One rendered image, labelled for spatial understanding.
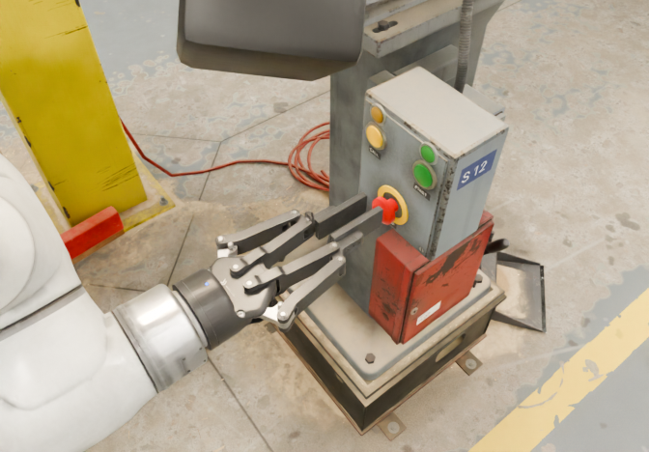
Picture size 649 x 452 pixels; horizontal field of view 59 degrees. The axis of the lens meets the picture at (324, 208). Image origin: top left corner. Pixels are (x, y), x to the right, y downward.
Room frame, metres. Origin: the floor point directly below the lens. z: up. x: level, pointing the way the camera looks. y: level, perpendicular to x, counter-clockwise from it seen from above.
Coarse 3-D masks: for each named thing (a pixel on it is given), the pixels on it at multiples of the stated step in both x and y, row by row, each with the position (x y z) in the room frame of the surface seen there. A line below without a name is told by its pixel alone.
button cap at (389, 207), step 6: (378, 198) 0.52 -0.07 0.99; (384, 198) 0.52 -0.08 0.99; (390, 198) 0.53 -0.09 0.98; (372, 204) 0.53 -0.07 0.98; (378, 204) 0.51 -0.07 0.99; (384, 204) 0.51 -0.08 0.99; (390, 204) 0.51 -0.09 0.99; (396, 204) 0.52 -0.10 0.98; (384, 210) 0.50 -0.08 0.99; (390, 210) 0.50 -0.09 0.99; (396, 210) 0.52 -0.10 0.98; (384, 216) 0.50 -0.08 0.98; (390, 216) 0.50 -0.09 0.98; (384, 222) 0.50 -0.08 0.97; (390, 222) 0.50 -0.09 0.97
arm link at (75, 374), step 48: (0, 336) 0.22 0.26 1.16; (48, 336) 0.23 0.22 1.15; (96, 336) 0.24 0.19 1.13; (0, 384) 0.19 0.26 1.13; (48, 384) 0.20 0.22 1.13; (96, 384) 0.20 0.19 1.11; (144, 384) 0.22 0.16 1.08; (0, 432) 0.16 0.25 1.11; (48, 432) 0.17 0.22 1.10; (96, 432) 0.18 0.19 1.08
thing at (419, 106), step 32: (384, 96) 0.58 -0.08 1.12; (416, 96) 0.58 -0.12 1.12; (448, 96) 0.58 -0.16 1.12; (384, 128) 0.55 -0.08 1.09; (416, 128) 0.52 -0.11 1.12; (448, 128) 0.52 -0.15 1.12; (480, 128) 0.52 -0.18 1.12; (384, 160) 0.55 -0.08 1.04; (416, 160) 0.50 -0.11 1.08; (448, 160) 0.47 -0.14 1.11; (480, 160) 0.49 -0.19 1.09; (384, 192) 0.54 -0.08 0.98; (416, 192) 0.50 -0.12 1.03; (448, 192) 0.47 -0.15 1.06; (480, 192) 0.51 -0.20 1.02; (416, 224) 0.49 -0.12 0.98; (448, 224) 0.48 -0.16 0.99
